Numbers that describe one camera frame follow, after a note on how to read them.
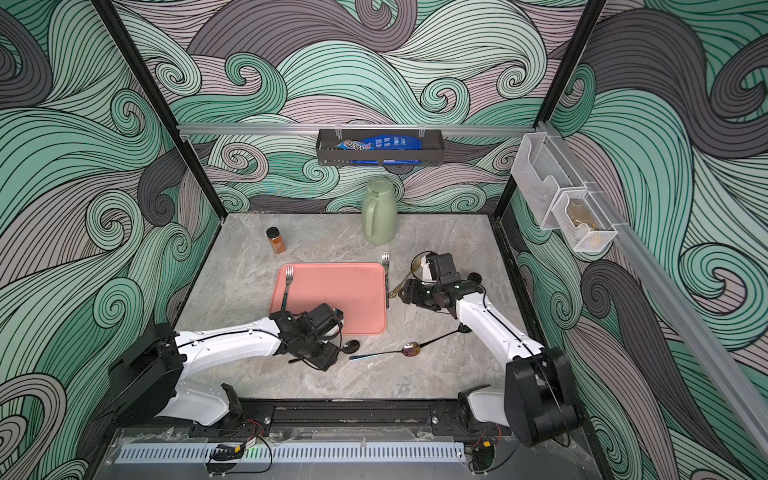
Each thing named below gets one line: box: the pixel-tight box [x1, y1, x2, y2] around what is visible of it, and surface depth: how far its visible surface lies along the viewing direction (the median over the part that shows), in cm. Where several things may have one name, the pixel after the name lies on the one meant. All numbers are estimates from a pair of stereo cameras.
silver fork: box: [381, 251, 390, 309], surface depth 109 cm
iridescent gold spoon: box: [349, 342, 421, 360], surface depth 85 cm
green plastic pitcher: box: [362, 177, 398, 245], surface depth 98 cm
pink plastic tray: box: [269, 263, 387, 335], surface depth 101 cm
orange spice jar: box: [266, 226, 287, 254], surface depth 105 cm
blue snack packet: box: [336, 135, 423, 151], surface depth 94 cm
